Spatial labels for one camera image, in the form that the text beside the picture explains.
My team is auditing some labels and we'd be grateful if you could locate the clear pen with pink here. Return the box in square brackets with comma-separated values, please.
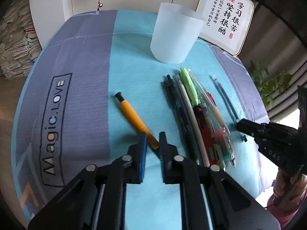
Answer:
[187, 69, 236, 167]

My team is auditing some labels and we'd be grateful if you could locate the dark blue pen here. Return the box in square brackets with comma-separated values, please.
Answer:
[166, 74, 201, 163]

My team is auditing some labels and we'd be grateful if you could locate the red black pen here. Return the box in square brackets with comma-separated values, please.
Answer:
[193, 94, 219, 165]

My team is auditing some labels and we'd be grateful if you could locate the orange retractable pen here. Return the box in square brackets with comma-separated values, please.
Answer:
[115, 92, 159, 149]

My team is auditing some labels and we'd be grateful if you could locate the blue refill pen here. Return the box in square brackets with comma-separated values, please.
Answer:
[210, 75, 248, 142]

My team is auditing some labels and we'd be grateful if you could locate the translucent white plastic cup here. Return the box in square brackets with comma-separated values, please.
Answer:
[150, 3, 205, 64]

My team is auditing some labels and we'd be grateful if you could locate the framed calligraphy sign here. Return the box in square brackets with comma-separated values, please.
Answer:
[196, 0, 254, 56]

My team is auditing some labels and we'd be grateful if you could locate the blue grey tablecloth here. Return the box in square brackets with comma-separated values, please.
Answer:
[12, 10, 277, 221]

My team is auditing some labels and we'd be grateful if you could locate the stack of papers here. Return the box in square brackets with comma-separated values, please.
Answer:
[1, 0, 42, 80]

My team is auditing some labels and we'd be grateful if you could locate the light green pen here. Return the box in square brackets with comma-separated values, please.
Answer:
[180, 67, 200, 106]

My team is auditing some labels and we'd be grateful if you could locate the green potted plant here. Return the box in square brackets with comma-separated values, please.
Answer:
[248, 60, 293, 110]

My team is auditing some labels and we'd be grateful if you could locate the person's right hand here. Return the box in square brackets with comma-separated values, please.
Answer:
[273, 169, 306, 210]

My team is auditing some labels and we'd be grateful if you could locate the white slim pen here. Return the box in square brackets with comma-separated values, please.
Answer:
[175, 74, 210, 167]

